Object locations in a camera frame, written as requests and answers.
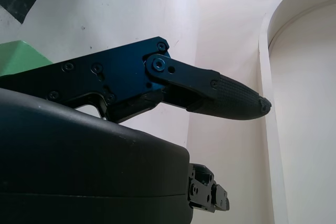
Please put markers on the green cube block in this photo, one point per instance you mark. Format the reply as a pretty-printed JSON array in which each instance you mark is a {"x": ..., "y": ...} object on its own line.
[{"x": 18, "y": 56}]

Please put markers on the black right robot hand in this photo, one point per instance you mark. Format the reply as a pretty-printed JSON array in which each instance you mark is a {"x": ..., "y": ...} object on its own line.
[{"x": 78, "y": 161}]

